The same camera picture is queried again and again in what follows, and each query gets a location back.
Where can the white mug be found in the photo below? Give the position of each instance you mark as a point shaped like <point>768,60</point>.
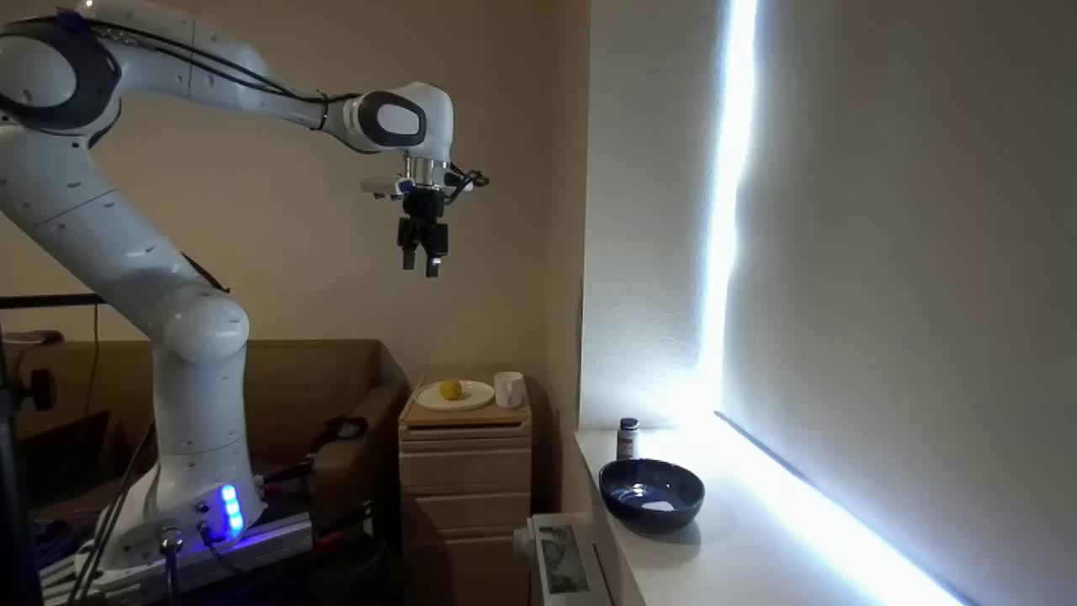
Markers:
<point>511,389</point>

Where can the robot base with blue lights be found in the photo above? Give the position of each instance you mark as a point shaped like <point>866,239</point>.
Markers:
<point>171,555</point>

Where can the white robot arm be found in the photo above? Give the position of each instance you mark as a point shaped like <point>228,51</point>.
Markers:
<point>63,87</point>

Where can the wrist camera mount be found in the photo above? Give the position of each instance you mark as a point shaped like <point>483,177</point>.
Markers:
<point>425,177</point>

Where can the small spice bottle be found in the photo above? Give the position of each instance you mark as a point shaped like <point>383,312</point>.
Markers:
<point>627,437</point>

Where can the cabinet drawer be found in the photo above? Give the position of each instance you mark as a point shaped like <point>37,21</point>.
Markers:
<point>461,473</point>

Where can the brown cardboard box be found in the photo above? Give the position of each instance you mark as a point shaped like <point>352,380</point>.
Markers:
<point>321,404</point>

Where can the white plate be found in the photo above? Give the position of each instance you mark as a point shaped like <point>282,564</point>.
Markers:
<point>477,395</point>

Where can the dark blue bowl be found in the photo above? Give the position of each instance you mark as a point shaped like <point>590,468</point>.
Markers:
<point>650,497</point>

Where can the white radiator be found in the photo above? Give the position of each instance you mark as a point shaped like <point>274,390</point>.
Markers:
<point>561,560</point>

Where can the beige drawer cabinet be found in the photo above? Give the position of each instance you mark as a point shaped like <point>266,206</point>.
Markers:
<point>460,550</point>

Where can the yellow lemon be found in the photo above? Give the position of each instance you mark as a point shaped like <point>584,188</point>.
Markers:
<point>452,389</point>

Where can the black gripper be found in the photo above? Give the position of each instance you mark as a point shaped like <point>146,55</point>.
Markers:
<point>423,225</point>

